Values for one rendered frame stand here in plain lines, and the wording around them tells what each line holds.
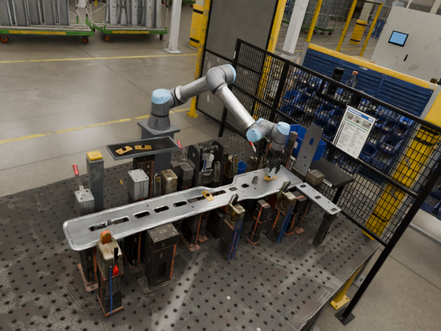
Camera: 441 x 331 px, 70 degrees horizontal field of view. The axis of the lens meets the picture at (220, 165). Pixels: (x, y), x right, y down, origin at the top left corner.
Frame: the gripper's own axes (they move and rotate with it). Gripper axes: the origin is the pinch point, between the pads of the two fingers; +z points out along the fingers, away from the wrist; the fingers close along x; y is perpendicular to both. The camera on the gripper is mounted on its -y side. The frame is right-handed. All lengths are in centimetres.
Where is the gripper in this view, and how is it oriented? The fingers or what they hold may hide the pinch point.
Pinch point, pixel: (270, 175)
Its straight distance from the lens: 198.4
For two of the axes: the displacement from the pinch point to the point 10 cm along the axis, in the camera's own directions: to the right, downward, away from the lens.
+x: 5.6, 5.2, -6.4
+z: -1.8, 8.3, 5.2
